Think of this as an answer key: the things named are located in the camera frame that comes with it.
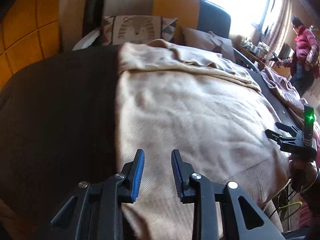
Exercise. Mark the person in red jacket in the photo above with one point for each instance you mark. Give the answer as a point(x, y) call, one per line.
point(304, 63)

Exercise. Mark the person right hand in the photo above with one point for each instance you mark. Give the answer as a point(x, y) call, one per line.
point(303, 173)

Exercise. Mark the wooden side table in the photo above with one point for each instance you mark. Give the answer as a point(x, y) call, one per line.
point(255, 53)

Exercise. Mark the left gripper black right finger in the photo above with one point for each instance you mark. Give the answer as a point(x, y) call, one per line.
point(241, 217)

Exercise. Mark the mauve knit garment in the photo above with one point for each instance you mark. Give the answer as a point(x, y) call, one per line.
point(283, 90)

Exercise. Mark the orange wooden cabinet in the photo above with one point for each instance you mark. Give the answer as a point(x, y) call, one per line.
point(30, 32)

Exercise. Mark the patterned curtain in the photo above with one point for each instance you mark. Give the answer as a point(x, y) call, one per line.
point(276, 25)

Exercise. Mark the beige knit sweater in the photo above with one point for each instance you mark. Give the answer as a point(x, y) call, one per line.
point(175, 97)

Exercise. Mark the tiger print cushion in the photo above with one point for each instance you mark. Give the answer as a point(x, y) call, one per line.
point(138, 29)

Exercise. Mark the grey yellow blue sofa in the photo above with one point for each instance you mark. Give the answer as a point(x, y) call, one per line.
point(194, 14)

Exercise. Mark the deer print cushion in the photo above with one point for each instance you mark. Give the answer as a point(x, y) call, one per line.
point(210, 42)

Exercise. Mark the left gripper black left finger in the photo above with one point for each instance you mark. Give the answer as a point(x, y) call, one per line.
point(93, 211)

